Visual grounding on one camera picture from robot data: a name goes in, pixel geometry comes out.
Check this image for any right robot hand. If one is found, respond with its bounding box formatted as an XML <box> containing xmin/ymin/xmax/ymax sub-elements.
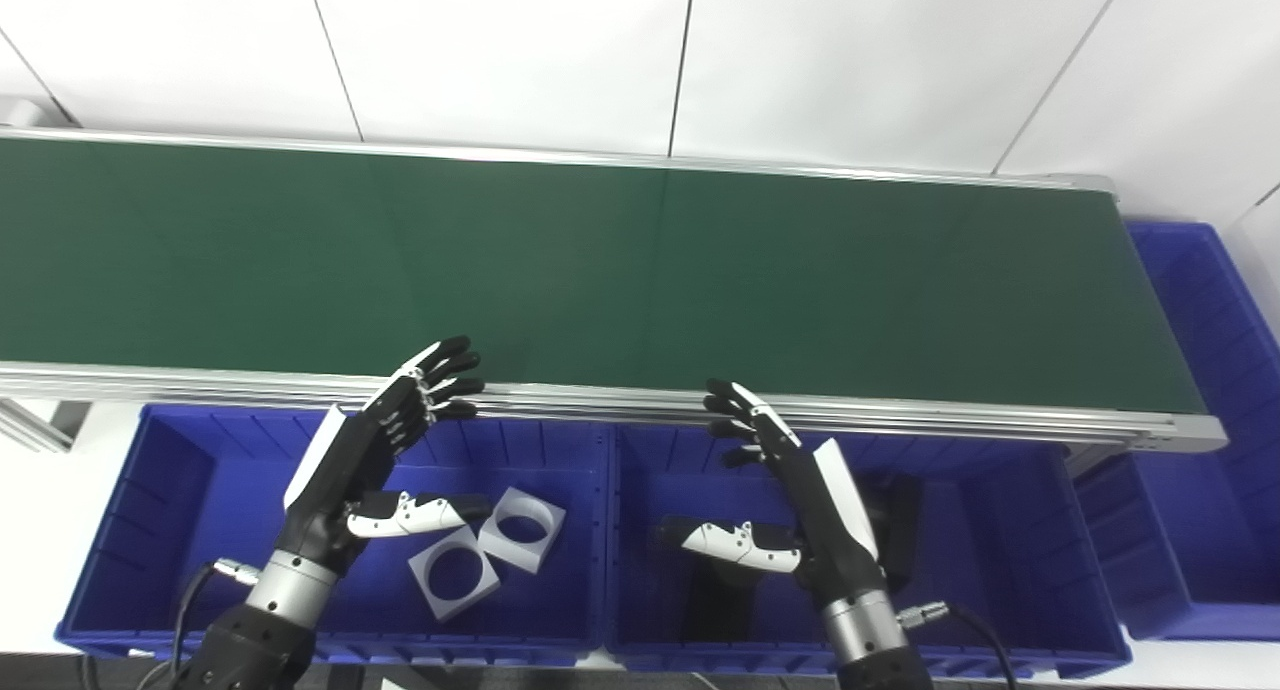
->
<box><xmin>655</xmin><ymin>378</ymin><xmax>889</xmax><ymax>606</ymax></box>

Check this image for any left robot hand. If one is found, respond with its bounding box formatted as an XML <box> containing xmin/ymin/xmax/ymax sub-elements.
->
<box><xmin>280</xmin><ymin>336</ymin><xmax>493</xmax><ymax>576</ymax></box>

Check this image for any white square part with hole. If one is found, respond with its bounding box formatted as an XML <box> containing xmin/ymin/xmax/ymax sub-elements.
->
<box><xmin>408</xmin><ymin>525</ymin><xmax>501</xmax><ymax>622</ymax></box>
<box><xmin>478</xmin><ymin>487</ymin><xmax>567</xmax><ymax>574</ymax></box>

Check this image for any black plastic part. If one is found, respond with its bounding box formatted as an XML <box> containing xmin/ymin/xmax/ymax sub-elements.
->
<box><xmin>660</xmin><ymin>515</ymin><xmax>801</xmax><ymax>643</ymax></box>

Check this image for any blue plastic bin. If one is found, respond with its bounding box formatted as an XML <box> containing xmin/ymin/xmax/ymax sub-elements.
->
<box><xmin>1075</xmin><ymin>220</ymin><xmax>1280</xmax><ymax>641</ymax></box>
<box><xmin>55</xmin><ymin>402</ymin><xmax>613</xmax><ymax>668</ymax></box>
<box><xmin>603</xmin><ymin>425</ymin><xmax>1133</xmax><ymax>679</ymax></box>

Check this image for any aluminium conveyor leg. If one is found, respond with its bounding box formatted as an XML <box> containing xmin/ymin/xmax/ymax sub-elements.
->
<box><xmin>0</xmin><ymin>400</ymin><xmax>91</xmax><ymax>454</ymax></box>

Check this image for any green conveyor belt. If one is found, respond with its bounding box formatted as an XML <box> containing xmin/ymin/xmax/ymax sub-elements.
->
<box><xmin>0</xmin><ymin>125</ymin><xmax>1229</xmax><ymax>454</ymax></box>

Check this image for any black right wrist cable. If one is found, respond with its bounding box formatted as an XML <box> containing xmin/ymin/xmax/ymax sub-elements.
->
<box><xmin>895</xmin><ymin>600</ymin><xmax>1021</xmax><ymax>690</ymax></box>

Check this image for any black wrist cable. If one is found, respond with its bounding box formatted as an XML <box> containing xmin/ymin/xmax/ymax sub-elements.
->
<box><xmin>895</xmin><ymin>600</ymin><xmax>1021</xmax><ymax>690</ymax></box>
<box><xmin>165</xmin><ymin>558</ymin><xmax>263</xmax><ymax>690</ymax></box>

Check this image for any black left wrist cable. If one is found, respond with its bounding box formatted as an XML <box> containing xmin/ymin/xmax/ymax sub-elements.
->
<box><xmin>165</xmin><ymin>558</ymin><xmax>263</xmax><ymax>690</ymax></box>

